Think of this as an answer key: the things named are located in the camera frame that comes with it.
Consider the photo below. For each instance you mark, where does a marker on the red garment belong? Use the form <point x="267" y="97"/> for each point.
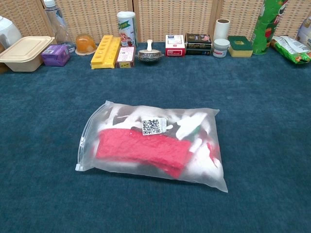
<point x="145" y="148"/>

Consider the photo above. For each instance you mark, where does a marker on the frosted plastic zip bag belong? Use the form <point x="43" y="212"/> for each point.
<point x="209" y="179"/>

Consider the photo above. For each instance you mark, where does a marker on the white QR code label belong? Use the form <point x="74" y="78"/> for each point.
<point x="151" y="126"/>

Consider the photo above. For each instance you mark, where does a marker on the patterned dark bowl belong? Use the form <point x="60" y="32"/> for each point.
<point x="149" y="57"/>

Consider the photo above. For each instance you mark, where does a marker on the maroon box with pink label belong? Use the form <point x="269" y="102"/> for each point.
<point x="126" y="57"/>

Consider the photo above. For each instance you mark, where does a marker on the white rice spoon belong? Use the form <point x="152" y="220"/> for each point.
<point x="150" y="45"/>

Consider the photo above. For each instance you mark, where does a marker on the red and white box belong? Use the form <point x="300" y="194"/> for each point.
<point x="175" y="43"/>

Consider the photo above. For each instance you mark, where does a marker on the yellow plastic mould tray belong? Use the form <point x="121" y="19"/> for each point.
<point x="104" y="53"/>

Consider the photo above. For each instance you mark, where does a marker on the black printed box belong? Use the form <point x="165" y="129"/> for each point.
<point x="198" y="43"/>

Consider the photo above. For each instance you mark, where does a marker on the small white jar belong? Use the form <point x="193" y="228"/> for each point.
<point x="221" y="48"/>

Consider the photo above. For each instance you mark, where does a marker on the white printed canister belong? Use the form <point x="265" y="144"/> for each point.
<point x="126" y="26"/>

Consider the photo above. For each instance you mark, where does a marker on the wicker folding screen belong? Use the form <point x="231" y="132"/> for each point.
<point x="170" y="17"/>

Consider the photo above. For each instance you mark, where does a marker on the orange jelly cup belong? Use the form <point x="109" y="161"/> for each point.
<point x="85" y="43"/>

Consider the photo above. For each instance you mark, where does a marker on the white paper roll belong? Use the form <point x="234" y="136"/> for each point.
<point x="221" y="29"/>

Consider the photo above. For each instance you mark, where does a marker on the green and yellow sponge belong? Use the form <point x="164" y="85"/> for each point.
<point x="239" y="44"/>

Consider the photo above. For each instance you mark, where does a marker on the purple carton box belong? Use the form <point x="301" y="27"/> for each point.
<point x="54" y="55"/>

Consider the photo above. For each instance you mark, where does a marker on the clear plastic water bottle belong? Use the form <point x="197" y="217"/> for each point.
<point x="57" y="24"/>

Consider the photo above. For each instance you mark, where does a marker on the green chips can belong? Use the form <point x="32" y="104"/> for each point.
<point x="264" y="29"/>

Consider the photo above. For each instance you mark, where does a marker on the beige lidded lunch box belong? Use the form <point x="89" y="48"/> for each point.
<point x="24" y="51"/>

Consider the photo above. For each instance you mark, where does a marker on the green snack bag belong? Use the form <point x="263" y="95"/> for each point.
<point x="291" y="49"/>

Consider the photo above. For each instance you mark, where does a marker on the white kitchen appliance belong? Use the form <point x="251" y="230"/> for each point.
<point x="7" y="31"/>

